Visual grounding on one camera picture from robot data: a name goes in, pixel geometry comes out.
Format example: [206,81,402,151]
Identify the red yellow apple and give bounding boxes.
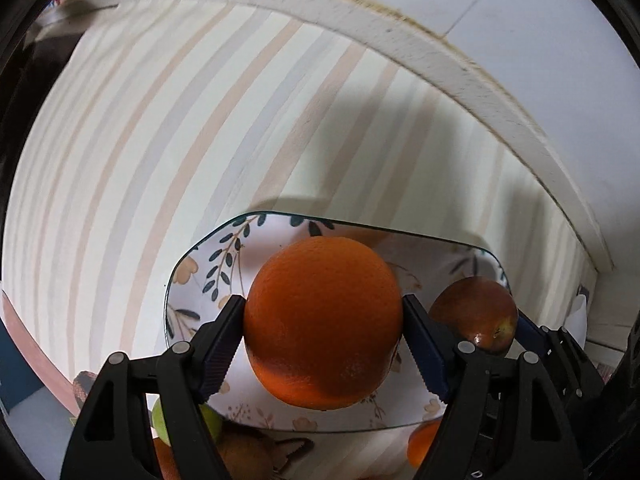
[428,276,518,354]

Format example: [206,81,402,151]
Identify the brown kiwi fruit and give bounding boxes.
[217,434,273,480]

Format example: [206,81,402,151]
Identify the large orange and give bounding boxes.
[244,236,402,411]

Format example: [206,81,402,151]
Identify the white tissue paper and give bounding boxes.
[563,294,588,349]

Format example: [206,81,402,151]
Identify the green apple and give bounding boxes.
[151,399,224,446]

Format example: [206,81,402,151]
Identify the floral ceramic plate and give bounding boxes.
[165,211,509,432]

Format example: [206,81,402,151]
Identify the striped table mat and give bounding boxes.
[1,0,597,429]

